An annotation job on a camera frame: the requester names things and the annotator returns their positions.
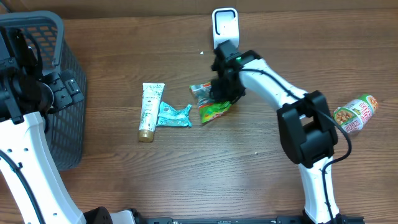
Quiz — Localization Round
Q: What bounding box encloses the green cup noodles container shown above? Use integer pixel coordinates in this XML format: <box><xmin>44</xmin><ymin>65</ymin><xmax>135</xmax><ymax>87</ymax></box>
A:
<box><xmin>333</xmin><ymin>94</ymin><xmax>378</xmax><ymax>134</ymax></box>

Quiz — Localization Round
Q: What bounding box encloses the white cosmetic tube gold cap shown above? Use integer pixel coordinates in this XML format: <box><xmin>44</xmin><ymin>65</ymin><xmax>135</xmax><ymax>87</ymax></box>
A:
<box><xmin>138</xmin><ymin>83</ymin><xmax>165</xmax><ymax>142</ymax></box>

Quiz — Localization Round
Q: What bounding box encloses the grey plastic mesh basket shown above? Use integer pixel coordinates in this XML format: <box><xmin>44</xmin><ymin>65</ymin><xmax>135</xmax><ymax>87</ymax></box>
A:
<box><xmin>1</xmin><ymin>11</ymin><xmax>86</xmax><ymax>171</ymax></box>

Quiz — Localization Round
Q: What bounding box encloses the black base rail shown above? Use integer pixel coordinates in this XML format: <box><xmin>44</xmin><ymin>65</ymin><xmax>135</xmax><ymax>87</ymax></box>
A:
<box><xmin>136</xmin><ymin>216</ymin><xmax>365</xmax><ymax>224</ymax></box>

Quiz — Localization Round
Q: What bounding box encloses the white barcode scanner stand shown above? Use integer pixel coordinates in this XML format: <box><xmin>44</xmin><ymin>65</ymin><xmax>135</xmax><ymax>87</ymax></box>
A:
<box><xmin>211</xmin><ymin>7</ymin><xmax>239</xmax><ymax>49</ymax></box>

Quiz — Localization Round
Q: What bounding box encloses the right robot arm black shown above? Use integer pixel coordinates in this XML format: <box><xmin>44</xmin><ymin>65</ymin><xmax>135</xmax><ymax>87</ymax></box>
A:
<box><xmin>210</xmin><ymin>40</ymin><xmax>340</xmax><ymax>223</ymax></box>

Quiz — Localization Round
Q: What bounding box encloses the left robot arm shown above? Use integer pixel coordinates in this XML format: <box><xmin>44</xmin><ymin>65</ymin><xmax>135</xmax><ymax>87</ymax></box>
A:
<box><xmin>1</xmin><ymin>27</ymin><xmax>139</xmax><ymax>223</ymax></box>

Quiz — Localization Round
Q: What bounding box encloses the teal snack packet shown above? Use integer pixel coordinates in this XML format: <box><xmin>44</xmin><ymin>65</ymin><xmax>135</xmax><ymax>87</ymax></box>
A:
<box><xmin>156</xmin><ymin>101</ymin><xmax>192</xmax><ymax>127</ymax></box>

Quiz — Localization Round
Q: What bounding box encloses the green snack bag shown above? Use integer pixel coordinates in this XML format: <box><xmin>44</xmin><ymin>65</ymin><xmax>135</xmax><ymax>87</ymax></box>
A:
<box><xmin>190</xmin><ymin>82</ymin><xmax>231</xmax><ymax>124</ymax></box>

